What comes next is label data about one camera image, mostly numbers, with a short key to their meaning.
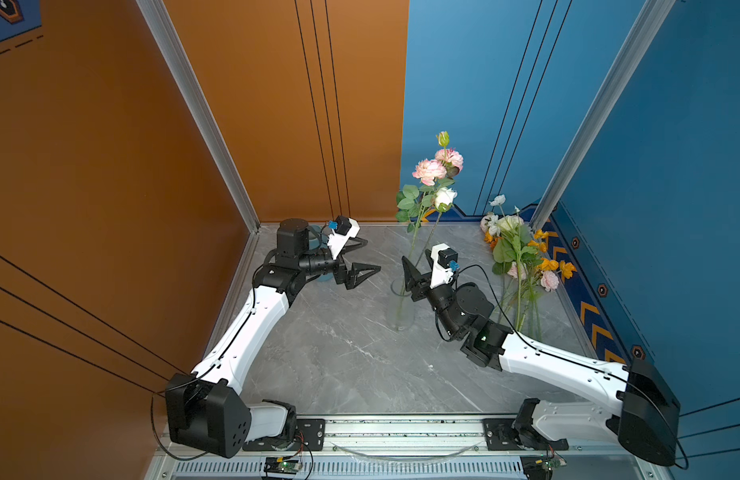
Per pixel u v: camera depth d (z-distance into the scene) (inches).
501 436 28.5
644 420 15.1
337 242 24.4
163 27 28.0
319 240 24.3
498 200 42.1
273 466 28.0
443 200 27.6
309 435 29.1
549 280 38.4
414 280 24.2
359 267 24.6
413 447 28.5
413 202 27.7
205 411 15.5
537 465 27.7
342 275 25.4
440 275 23.0
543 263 40.2
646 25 28.0
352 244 29.0
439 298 24.0
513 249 40.7
